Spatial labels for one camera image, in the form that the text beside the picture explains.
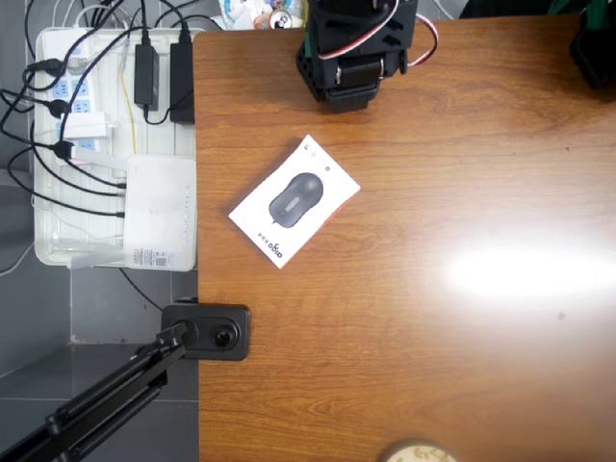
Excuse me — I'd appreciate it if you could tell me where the white orange mouse box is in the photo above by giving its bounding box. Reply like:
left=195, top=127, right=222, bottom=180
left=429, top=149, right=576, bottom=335
left=227, top=134, right=362, bottom=270

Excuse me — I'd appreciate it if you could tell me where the black desk clamp base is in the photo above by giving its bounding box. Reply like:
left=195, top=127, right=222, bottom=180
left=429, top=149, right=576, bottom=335
left=160, top=301, right=252, bottom=362

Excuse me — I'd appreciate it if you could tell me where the white router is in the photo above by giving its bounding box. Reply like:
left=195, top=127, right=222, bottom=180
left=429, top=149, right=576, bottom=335
left=69, top=146, right=199, bottom=273

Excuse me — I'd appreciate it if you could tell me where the large black power adapter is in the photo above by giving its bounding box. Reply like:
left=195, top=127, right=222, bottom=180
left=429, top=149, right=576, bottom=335
left=169, top=41, right=195, bottom=124

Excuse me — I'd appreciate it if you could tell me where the small black power adapter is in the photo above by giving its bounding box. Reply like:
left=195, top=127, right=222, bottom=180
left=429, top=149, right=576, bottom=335
left=133, top=43, right=161, bottom=112

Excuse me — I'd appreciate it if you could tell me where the white printed plastic bag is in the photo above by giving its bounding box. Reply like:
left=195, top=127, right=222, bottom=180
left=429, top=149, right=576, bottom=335
left=218, top=0, right=305, bottom=31

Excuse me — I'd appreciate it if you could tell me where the white plug adapter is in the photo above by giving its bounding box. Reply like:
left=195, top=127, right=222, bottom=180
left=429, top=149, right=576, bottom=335
left=64, top=112, right=108, bottom=141

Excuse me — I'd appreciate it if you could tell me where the round wooden coaster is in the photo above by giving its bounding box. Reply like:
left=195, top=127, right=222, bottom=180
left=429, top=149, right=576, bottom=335
left=382, top=438, right=458, bottom=462

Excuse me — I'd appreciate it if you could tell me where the white power strip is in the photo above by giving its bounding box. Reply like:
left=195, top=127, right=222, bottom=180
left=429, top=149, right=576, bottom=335
left=45, top=40, right=105, bottom=165

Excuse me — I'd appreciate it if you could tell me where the black perforated plastic base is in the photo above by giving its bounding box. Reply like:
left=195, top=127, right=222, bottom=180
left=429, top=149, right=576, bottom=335
left=569, top=13, right=616, bottom=92

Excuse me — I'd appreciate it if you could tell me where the dark green clamp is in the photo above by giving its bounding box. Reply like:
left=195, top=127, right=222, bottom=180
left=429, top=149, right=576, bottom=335
left=548, top=0, right=591, bottom=15

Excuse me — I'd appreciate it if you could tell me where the white plastic cable tray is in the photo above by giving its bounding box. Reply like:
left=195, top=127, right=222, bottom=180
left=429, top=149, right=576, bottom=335
left=32, top=26, right=206, bottom=267

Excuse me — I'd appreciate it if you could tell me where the black floor cable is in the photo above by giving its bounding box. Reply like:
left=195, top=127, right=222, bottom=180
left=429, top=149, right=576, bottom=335
left=118, top=268, right=165, bottom=312

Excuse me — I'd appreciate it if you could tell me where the red white servo cable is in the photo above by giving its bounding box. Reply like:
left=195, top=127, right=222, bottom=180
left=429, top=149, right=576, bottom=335
left=315, top=0, right=439, bottom=68

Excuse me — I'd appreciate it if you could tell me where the black router cable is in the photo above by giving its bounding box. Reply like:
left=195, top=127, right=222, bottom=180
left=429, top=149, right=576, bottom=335
left=7, top=146, right=127, bottom=198
left=71, top=158, right=127, bottom=190
left=31, top=119, right=127, bottom=218

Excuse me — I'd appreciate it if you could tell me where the thin yellow cable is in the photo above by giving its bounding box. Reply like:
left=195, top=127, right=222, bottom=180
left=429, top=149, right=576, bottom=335
left=118, top=62, right=141, bottom=155

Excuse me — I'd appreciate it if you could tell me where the black plug with cable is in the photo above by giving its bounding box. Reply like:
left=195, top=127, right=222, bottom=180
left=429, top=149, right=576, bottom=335
left=21, top=57, right=64, bottom=97
left=28, top=139, right=74, bottom=161
left=0, top=89, right=72, bottom=119

